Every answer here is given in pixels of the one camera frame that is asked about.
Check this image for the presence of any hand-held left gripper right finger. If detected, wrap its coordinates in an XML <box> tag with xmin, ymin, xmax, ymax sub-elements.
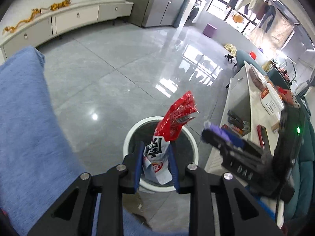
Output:
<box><xmin>169</xmin><ymin>144</ymin><xmax>283</xmax><ymax>236</ymax></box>

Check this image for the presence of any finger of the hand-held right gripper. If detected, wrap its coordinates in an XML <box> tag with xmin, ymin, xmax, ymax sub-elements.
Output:
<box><xmin>204</xmin><ymin>121</ymin><xmax>248</xmax><ymax>150</ymax></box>
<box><xmin>201</xmin><ymin>129</ymin><xmax>244</xmax><ymax>153</ymax></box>

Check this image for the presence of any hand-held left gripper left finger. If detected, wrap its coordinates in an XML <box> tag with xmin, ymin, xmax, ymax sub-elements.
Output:
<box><xmin>27</xmin><ymin>141</ymin><xmax>145</xmax><ymax>236</ymax></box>

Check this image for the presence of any white round trash bin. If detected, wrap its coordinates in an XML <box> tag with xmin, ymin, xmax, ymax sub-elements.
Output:
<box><xmin>123</xmin><ymin>116</ymin><xmax>199</xmax><ymax>193</ymax></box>

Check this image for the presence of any red and white snack bag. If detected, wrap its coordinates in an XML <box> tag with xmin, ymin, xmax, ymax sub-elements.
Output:
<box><xmin>143</xmin><ymin>90</ymin><xmax>198</xmax><ymax>185</ymax></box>

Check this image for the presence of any long red box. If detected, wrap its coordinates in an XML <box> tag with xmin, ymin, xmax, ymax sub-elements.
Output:
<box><xmin>257</xmin><ymin>125</ymin><xmax>266</xmax><ymax>150</ymax></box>

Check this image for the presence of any white coffee table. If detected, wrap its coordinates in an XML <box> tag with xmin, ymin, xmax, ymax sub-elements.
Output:
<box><xmin>205</xmin><ymin>60</ymin><xmax>286</xmax><ymax>227</ymax></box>

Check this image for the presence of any teal sofa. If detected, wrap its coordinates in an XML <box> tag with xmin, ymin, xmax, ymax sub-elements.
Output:
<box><xmin>283</xmin><ymin>96</ymin><xmax>315</xmax><ymax>222</ymax></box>

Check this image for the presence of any white box with red label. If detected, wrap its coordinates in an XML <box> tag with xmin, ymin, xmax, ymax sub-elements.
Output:
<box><xmin>259</xmin><ymin>82</ymin><xmax>284</xmax><ymax>115</ymax></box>

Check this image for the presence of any brown snack packet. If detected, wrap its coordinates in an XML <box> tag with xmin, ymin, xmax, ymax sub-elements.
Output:
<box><xmin>248</xmin><ymin>67</ymin><xmax>267</xmax><ymax>88</ymax></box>

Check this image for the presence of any teal chair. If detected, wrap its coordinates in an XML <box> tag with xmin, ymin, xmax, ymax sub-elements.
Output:
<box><xmin>235</xmin><ymin>50</ymin><xmax>267</xmax><ymax>75</ymax></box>

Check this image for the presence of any purple stool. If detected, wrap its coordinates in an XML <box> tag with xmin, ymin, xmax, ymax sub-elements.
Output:
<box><xmin>202</xmin><ymin>23</ymin><xmax>217</xmax><ymax>38</ymax></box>

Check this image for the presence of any patterned beige hanging blanket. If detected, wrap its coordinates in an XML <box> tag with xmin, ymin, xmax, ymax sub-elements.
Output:
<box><xmin>251</xmin><ymin>17</ymin><xmax>294</xmax><ymax>52</ymax></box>

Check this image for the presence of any blue shaggy rug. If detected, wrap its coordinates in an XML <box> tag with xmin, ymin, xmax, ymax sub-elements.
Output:
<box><xmin>0</xmin><ymin>45</ymin><xmax>187</xmax><ymax>236</ymax></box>

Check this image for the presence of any grey washing machine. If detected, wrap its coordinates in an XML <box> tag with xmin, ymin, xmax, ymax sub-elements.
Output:
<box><xmin>188</xmin><ymin>0</ymin><xmax>207</xmax><ymax>23</ymax></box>

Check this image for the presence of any row of hanging clothes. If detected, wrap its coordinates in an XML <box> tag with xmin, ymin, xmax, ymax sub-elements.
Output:
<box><xmin>219</xmin><ymin>0</ymin><xmax>277</xmax><ymax>33</ymax></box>

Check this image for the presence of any silver refrigerator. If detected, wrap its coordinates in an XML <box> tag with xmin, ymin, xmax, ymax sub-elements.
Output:
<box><xmin>123</xmin><ymin>0</ymin><xmax>201</xmax><ymax>28</ymax></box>

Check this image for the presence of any cream TV cabinet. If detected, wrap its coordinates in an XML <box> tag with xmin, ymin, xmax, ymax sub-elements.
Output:
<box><xmin>0</xmin><ymin>0</ymin><xmax>134</xmax><ymax>54</ymax></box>

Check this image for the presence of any short golden dragon ornament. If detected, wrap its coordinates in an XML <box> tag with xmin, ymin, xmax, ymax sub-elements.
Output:
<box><xmin>50</xmin><ymin>0</ymin><xmax>72</xmax><ymax>11</ymax></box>

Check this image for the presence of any long golden dragon ornament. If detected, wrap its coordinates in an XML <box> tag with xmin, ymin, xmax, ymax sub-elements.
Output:
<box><xmin>2</xmin><ymin>8</ymin><xmax>41</xmax><ymax>35</ymax></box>

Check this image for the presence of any black cable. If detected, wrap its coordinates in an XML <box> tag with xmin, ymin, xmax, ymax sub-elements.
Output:
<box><xmin>275</xmin><ymin>197</ymin><xmax>282</xmax><ymax>227</ymax></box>

